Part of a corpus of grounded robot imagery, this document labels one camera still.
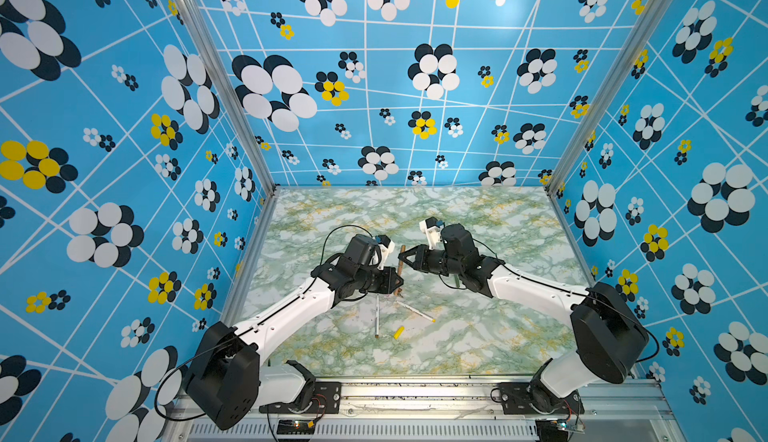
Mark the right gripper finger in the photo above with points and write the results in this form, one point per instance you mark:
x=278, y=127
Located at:
x=416, y=253
x=413, y=265

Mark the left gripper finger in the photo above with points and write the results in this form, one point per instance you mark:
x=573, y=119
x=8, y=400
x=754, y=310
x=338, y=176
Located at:
x=393, y=275
x=394, y=288

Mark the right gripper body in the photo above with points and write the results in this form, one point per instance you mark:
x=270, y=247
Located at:
x=437, y=263

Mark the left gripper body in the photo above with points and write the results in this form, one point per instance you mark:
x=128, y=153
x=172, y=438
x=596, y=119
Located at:
x=377, y=281

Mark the brown fountain pen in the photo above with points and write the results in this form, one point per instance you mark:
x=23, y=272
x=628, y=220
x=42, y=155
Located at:
x=400, y=265

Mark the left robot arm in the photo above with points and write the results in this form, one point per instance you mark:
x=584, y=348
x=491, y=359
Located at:
x=228, y=375

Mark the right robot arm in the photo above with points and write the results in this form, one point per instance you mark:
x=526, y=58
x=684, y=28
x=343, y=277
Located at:
x=609, y=337

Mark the white pen yellow tip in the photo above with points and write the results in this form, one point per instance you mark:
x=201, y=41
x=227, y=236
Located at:
x=416, y=311

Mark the white slim pen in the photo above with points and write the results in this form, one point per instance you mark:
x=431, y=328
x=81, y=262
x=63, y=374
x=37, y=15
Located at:
x=377, y=318

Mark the left circuit board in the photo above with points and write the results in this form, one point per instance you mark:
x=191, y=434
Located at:
x=296, y=427

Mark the circuit board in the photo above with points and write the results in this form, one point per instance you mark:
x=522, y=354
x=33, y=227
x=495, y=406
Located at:
x=558, y=430
x=296, y=427

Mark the right circuit board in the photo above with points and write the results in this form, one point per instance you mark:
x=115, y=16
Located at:
x=558, y=430

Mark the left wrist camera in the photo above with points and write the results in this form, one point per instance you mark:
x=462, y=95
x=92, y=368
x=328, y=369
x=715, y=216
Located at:
x=384, y=248

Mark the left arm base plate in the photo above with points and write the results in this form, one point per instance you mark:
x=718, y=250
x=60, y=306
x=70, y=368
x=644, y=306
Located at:
x=325, y=399

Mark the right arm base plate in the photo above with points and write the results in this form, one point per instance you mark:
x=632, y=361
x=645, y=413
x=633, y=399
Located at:
x=522, y=398

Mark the aluminium front rail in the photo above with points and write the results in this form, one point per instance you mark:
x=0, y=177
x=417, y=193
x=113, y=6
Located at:
x=453, y=408

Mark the left corner aluminium post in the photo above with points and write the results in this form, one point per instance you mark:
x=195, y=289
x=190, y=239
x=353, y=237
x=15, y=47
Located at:
x=204, y=44

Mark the corner aluminium post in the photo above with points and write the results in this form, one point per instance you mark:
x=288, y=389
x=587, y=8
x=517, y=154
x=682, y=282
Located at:
x=204, y=44
x=635, y=43

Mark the right corner aluminium post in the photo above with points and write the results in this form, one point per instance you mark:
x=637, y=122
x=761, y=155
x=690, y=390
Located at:
x=635, y=43

